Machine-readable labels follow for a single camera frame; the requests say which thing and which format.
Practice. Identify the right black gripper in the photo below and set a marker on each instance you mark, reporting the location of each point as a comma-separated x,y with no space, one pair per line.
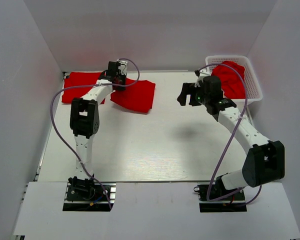
188,89

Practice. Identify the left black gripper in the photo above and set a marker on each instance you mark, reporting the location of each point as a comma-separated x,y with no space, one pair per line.
120,88

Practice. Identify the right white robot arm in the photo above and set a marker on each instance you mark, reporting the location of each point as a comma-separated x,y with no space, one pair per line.
265,159

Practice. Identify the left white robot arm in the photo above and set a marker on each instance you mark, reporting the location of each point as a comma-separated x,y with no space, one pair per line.
84,114

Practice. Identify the red t shirt in basket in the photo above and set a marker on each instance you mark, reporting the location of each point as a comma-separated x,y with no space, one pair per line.
230,83

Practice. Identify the white plastic basket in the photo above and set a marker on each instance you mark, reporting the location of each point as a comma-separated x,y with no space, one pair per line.
254,92

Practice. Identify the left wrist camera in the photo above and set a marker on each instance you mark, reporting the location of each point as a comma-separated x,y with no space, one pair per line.
123,67

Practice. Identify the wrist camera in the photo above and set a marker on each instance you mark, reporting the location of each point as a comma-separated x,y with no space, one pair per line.
123,67
201,75

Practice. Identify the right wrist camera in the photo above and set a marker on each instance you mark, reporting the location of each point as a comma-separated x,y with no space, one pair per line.
201,75

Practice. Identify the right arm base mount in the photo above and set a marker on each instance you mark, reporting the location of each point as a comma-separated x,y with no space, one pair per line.
232,204

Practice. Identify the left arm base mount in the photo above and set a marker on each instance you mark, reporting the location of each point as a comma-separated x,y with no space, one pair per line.
78,199

